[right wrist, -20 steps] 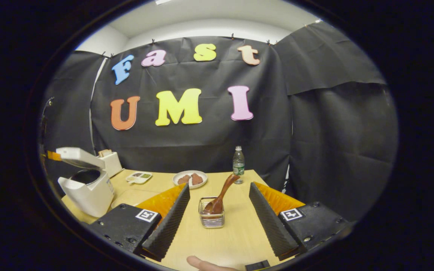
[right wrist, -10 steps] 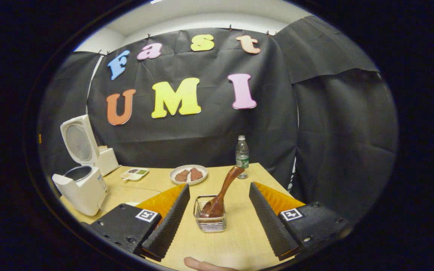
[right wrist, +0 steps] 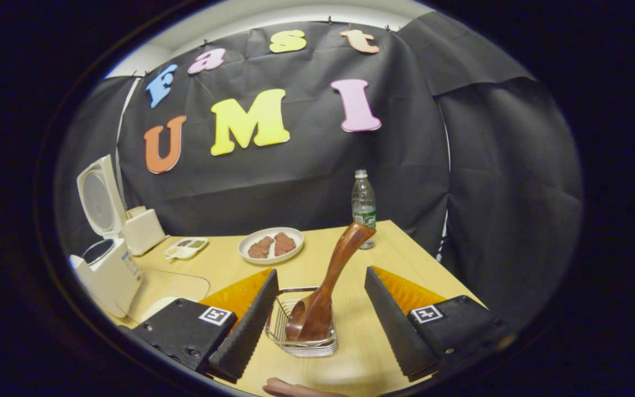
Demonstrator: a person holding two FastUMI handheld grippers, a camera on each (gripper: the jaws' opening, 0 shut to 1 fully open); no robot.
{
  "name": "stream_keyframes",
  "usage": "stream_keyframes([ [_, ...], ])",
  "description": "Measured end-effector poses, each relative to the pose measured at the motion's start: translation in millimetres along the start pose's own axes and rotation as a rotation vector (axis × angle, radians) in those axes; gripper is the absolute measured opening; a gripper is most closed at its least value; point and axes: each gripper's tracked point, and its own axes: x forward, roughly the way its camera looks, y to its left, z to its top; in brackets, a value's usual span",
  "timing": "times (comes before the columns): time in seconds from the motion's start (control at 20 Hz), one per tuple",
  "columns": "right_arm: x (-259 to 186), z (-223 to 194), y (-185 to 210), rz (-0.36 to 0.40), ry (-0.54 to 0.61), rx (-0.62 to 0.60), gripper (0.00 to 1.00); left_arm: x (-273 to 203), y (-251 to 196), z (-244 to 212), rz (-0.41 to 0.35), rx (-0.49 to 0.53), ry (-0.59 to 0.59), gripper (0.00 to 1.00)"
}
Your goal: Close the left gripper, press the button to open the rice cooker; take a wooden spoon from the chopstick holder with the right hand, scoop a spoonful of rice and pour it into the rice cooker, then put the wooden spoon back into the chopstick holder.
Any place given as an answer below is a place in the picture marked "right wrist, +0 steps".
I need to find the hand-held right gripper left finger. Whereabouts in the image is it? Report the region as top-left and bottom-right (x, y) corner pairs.
(125, 269), (280, 385)

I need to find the clear plastic water bottle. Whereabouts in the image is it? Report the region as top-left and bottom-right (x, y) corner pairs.
(351, 169), (378, 250)

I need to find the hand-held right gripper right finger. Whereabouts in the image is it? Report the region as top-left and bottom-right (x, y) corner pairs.
(364, 266), (516, 382)

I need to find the white rice cooker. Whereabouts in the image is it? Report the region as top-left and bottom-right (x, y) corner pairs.
(69, 154), (143, 319)

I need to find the white rice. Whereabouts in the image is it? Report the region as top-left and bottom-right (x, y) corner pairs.
(147, 296), (186, 325)

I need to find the white round plate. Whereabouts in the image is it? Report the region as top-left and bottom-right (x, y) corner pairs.
(238, 227), (305, 266)

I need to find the brown meat piece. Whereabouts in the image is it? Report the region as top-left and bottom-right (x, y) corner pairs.
(273, 232), (297, 257)
(247, 236), (275, 260)

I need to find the white divided sauce dish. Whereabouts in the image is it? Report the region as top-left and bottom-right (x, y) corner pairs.
(164, 237), (209, 261)

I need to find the metal wire chopstick holder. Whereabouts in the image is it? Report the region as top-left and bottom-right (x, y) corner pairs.
(265, 286), (338, 358)

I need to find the clear plastic container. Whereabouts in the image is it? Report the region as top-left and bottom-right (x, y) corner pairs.
(116, 269), (211, 326)

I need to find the white toaster with bread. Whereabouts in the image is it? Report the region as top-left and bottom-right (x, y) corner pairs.
(122, 206), (166, 256)

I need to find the brown wooden spoon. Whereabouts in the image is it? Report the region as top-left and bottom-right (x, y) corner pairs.
(286, 222), (376, 342)

